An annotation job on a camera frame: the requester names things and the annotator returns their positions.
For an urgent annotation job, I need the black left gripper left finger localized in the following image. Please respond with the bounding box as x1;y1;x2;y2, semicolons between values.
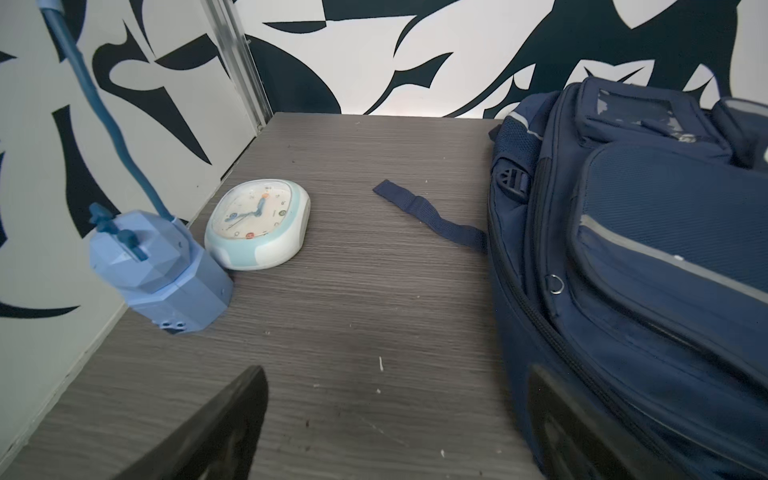
116;365;269;479

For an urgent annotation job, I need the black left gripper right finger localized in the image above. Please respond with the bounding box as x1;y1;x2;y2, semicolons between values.
527;364;684;479

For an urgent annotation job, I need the light blue round wall clock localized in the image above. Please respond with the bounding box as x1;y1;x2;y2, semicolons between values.
204;179;311;271

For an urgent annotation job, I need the navy blue student backpack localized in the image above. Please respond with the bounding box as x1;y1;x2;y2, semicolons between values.
375;77;767;479

